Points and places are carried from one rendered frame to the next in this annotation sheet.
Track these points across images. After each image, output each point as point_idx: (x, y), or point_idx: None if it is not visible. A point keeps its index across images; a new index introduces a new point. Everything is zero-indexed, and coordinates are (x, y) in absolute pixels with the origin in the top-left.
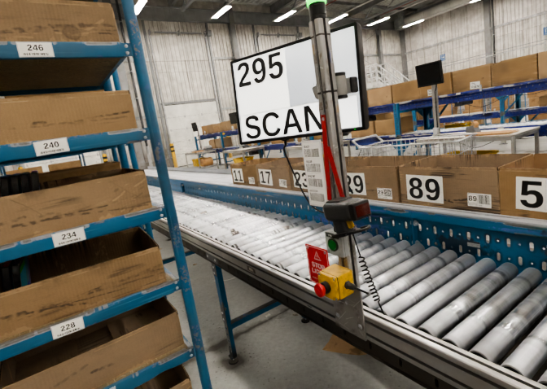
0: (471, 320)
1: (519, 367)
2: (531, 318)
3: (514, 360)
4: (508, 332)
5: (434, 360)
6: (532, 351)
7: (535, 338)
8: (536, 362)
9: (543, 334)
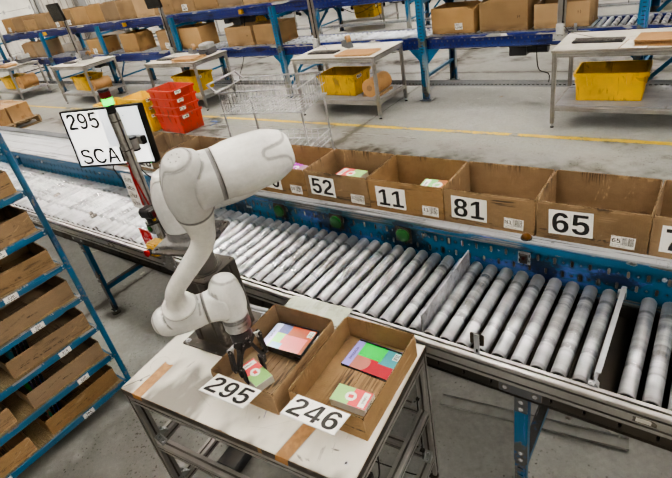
0: (222, 253)
1: None
2: (250, 246)
3: None
4: (234, 255)
5: None
6: (237, 261)
7: (241, 256)
8: (237, 265)
9: (246, 253)
